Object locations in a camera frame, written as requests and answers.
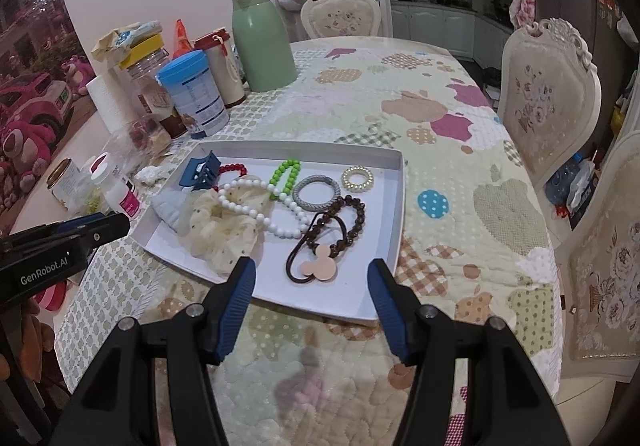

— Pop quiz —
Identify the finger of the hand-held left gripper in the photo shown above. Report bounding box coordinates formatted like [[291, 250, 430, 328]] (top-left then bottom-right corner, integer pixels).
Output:
[[75, 213, 132, 250], [50, 213, 109, 235]]

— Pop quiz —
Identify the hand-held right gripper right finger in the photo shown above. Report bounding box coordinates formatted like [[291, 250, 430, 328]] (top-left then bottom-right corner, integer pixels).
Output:
[[367, 258, 571, 446]]

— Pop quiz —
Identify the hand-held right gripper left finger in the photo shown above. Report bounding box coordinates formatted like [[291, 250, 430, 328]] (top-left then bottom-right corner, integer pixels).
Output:
[[47, 256, 258, 446]]

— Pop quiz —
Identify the cream dotted scrunchie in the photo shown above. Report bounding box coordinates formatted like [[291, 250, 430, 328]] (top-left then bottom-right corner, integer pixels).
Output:
[[182, 188, 266, 275]]

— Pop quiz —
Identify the white tray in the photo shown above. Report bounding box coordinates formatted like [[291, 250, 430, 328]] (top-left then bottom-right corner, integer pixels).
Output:
[[130, 141, 405, 326]]

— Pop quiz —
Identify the brown hair tie mouse charm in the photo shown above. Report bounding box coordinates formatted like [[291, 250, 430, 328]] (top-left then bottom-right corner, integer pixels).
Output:
[[285, 213, 347, 285]]

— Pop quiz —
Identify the white bead necklace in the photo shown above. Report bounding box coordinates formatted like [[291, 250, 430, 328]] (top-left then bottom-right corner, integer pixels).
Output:
[[217, 178, 312, 240]]

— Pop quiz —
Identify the brown bead bracelet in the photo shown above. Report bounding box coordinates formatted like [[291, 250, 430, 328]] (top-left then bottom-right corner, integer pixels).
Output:
[[312, 194, 367, 253]]

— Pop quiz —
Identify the blue hair claw clip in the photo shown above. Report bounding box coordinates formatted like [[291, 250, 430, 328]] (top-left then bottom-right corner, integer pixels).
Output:
[[179, 151, 222, 191]]

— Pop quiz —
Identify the grey elastic hair tie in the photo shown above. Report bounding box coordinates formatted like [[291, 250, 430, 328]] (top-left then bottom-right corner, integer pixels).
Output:
[[292, 174, 344, 212]]

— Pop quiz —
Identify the green bead bracelet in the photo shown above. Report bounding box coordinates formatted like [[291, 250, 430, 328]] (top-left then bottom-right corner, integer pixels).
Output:
[[268, 158, 301, 201]]

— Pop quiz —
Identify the white bottle pink label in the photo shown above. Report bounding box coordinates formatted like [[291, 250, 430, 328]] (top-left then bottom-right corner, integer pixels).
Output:
[[102, 171, 142, 220]]

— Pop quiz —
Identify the pink round container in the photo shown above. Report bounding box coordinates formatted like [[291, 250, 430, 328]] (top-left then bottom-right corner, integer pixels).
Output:
[[36, 283, 69, 313]]

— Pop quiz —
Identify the small tin can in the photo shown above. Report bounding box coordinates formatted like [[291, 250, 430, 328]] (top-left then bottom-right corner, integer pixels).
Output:
[[46, 158, 84, 207]]

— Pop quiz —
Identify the white bottle red lid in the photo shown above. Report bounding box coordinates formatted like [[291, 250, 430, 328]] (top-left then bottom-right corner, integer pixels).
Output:
[[89, 152, 122, 188]]

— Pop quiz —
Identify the crumpled white tissue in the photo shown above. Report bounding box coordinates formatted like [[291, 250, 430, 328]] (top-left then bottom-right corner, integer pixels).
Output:
[[134, 165, 167, 185]]

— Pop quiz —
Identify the quilted patterned tablecloth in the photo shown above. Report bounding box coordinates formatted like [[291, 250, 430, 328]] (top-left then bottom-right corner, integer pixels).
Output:
[[52, 38, 564, 446]]

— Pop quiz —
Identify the white paper roll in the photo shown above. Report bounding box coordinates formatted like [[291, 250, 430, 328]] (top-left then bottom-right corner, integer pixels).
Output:
[[85, 74, 139, 137]]

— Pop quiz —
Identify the glass jar yellow lid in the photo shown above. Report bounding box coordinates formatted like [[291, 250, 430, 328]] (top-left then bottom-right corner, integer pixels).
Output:
[[120, 33, 189, 140]]

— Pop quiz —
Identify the blue lid milk powder can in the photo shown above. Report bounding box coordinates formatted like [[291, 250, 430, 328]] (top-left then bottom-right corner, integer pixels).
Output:
[[156, 50, 231, 137]]

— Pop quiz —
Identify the white blue snack packet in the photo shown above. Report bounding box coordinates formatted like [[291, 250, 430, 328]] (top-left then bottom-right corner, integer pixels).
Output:
[[91, 20, 164, 60]]

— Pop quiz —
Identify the beige cup red lid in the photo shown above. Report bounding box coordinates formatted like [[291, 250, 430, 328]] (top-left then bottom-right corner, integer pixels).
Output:
[[194, 28, 247, 108]]

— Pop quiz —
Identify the orange snack packet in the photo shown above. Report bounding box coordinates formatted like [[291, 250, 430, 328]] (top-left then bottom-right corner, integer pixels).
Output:
[[172, 19, 194, 60]]

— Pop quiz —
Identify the cream carved floral chair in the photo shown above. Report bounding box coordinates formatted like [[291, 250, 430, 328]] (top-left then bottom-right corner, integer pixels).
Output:
[[497, 18, 602, 188], [559, 130, 640, 379], [299, 0, 382, 40]]

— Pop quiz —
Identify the blue water bottles pack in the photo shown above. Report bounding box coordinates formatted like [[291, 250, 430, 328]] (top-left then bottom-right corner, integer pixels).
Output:
[[544, 153, 597, 208]]

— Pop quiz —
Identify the green thermos bottle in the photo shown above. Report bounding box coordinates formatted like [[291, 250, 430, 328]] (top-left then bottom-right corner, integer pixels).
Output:
[[230, 0, 299, 92]]

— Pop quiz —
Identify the kitchen cabinet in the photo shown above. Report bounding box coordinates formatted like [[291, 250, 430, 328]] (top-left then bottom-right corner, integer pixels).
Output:
[[389, 0, 482, 61]]

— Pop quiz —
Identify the gold spiral hair tie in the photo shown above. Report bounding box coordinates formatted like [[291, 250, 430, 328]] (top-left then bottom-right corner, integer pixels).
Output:
[[342, 165, 376, 192]]

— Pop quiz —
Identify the pink bear wall poster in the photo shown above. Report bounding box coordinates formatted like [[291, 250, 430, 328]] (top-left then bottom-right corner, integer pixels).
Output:
[[0, 0, 97, 229]]

